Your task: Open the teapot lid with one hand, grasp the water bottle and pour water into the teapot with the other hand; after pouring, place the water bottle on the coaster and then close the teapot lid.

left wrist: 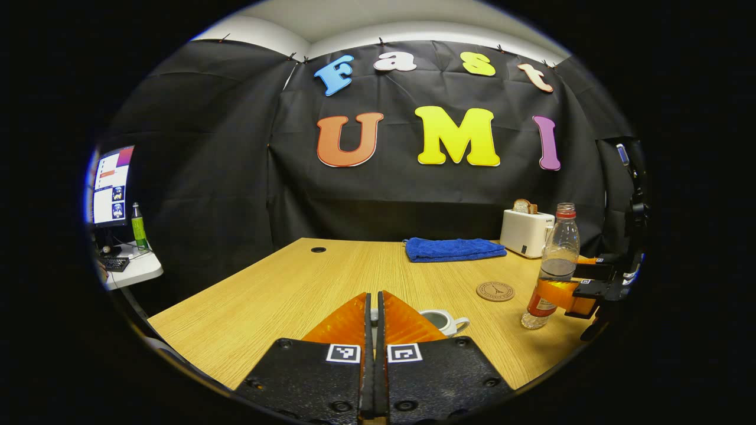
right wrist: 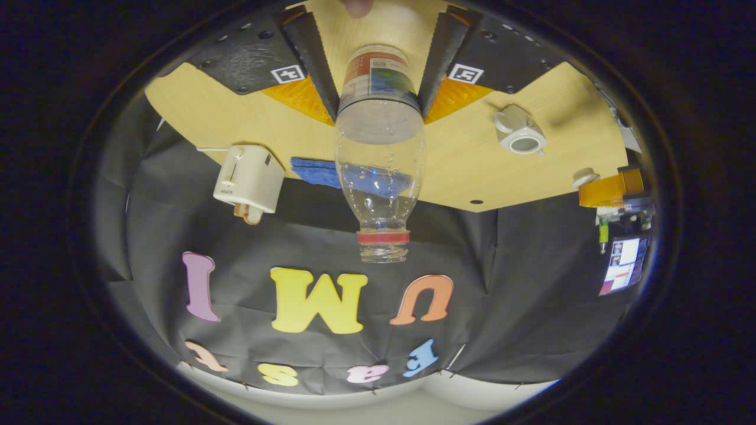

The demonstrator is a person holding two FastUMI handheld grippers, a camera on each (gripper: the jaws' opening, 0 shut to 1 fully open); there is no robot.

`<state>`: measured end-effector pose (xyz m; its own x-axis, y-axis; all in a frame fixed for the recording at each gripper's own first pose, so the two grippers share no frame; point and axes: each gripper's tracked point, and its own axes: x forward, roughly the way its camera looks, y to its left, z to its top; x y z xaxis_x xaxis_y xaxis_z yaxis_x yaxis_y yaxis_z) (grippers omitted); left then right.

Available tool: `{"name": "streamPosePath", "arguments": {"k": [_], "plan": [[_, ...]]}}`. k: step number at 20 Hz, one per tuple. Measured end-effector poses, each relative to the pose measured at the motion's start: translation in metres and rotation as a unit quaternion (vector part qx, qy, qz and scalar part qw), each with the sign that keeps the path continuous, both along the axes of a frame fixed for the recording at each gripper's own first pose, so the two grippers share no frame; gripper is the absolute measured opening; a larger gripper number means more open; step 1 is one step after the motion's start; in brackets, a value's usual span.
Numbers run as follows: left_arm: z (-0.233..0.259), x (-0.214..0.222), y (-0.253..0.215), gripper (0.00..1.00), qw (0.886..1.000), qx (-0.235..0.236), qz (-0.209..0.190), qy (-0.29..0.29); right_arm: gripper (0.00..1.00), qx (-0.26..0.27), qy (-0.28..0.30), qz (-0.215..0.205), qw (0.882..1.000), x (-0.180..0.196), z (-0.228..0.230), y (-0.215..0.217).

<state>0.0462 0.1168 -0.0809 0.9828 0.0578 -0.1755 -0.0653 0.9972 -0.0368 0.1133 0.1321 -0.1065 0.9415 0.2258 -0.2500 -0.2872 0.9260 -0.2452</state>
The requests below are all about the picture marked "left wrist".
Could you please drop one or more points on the clear plastic water bottle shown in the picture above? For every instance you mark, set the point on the clear plastic water bottle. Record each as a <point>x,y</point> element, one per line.
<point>561,248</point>

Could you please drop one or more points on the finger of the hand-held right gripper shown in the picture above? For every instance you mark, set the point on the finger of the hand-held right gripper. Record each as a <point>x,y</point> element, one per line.
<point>582,298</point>
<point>596,270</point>

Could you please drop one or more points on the black backdrop cloth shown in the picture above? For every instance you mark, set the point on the black backdrop cloth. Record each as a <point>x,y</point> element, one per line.
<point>236,177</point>

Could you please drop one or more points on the black keyboard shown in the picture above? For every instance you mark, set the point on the black keyboard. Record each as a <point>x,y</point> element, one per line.
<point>116,264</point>

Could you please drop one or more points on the green drink bottle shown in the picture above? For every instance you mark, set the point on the green drink bottle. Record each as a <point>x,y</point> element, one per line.
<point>140,227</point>

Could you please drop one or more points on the toasted bread slice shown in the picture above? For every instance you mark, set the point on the toasted bread slice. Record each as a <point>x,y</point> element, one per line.
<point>524,206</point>

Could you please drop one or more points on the white toaster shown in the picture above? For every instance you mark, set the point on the white toaster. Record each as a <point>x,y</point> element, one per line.
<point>522,233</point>

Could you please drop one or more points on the white teacup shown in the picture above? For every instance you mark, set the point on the white teacup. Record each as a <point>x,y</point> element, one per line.
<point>446,321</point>

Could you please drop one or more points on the white side table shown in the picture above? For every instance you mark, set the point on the white side table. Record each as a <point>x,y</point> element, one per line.
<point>139,273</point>

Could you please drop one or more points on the blue towel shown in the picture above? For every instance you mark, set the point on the blue towel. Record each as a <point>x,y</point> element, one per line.
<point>452,249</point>

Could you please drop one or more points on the round brown coaster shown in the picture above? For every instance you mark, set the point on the round brown coaster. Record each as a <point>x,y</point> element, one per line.
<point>495,291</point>

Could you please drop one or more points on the computer monitor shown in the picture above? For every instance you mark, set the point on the computer monitor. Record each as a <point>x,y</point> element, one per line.
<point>112,189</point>

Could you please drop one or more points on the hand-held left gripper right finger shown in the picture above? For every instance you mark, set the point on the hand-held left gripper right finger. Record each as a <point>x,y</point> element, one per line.
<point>431,378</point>

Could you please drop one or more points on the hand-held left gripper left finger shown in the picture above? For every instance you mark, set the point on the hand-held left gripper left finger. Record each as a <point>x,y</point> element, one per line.
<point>322,378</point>

